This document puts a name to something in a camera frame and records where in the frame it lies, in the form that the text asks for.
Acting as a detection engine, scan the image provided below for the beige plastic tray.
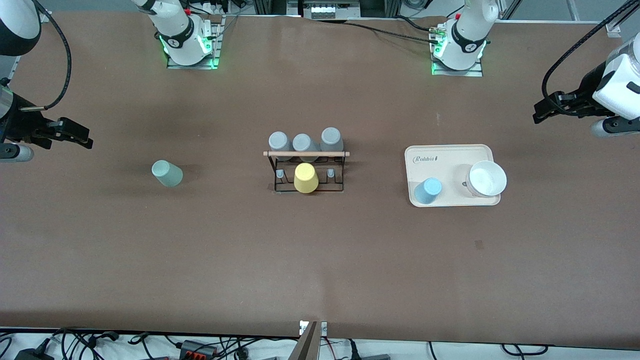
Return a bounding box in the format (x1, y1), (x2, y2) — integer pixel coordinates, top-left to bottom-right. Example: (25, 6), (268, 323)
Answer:
(404, 144), (502, 208)

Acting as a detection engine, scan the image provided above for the black cable loop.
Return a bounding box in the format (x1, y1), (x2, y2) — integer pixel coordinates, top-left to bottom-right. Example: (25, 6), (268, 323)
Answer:
(501, 343), (549, 357)

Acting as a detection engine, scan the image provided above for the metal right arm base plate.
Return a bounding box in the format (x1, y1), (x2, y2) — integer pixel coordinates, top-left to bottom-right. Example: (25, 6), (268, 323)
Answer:
(166, 15), (222, 70)

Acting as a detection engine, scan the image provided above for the white bracket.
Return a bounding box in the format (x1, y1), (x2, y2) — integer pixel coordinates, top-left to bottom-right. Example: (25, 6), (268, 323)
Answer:
(299, 320), (328, 337)

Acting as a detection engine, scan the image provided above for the pale green plastic cup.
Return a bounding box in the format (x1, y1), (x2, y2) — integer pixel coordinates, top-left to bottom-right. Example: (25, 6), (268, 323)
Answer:
(151, 160), (184, 188)

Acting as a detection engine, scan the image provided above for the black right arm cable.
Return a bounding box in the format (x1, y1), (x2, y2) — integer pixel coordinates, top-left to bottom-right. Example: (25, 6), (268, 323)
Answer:
(20, 0), (73, 112)

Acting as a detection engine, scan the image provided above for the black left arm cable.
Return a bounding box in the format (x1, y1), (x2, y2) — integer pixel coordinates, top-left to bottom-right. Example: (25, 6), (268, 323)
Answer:
(541, 0), (636, 103)

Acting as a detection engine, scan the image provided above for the light blue plastic cup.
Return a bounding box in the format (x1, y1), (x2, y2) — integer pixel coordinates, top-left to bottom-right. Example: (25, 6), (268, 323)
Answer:
(414, 177), (443, 205)

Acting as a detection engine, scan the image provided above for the black wire cup rack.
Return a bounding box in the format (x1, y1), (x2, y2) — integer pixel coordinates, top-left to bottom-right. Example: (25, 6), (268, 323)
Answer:
(263, 149), (351, 194)

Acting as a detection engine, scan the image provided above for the aluminium frame stand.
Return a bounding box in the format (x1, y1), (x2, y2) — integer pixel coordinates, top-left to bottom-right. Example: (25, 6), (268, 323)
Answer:
(252, 0), (401, 18)

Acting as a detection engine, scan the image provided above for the aluminium rail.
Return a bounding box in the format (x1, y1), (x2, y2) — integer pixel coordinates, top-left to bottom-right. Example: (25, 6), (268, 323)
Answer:
(605, 0), (640, 38)
(7, 10), (52, 81)

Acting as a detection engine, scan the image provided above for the black power adapter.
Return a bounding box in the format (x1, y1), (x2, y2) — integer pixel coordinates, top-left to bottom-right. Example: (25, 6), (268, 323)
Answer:
(14, 348), (56, 360)

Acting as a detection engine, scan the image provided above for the yellow plastic cup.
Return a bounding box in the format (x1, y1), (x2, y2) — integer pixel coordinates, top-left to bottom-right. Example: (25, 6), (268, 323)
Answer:
(293, 162), (320, 194)

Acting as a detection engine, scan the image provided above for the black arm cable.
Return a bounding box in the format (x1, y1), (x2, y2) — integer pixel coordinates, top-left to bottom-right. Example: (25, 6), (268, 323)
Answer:
(541, 0), (636, 103)
(20, 0), (73, 112)

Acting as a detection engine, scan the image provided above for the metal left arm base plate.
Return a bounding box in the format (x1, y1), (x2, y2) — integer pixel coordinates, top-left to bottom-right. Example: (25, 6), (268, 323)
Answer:
(431, 22), (484, 78)

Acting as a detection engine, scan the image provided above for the black cable on table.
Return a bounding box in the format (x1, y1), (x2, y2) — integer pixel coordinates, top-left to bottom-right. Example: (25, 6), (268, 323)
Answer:
(345, 19), (443, 45)

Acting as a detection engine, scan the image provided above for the black box with orange connectors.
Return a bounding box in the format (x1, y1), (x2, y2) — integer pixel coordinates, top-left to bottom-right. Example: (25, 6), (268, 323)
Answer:
(179, 340), (219, 360)

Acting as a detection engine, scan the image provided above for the white bowl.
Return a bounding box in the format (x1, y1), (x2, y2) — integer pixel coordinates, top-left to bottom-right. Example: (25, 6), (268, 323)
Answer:
(465, 160), (508, 198)

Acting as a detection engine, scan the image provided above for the grey plastic cup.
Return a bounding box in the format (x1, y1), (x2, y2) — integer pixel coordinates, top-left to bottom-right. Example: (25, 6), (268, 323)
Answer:
(292, 133), (321, 163)
(320, 127), (345, 153)
(268, 131), (292, 162)

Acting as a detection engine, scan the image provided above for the wooden stand post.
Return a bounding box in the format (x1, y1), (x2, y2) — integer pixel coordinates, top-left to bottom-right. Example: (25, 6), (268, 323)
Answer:
(287, 321), (319, 360)

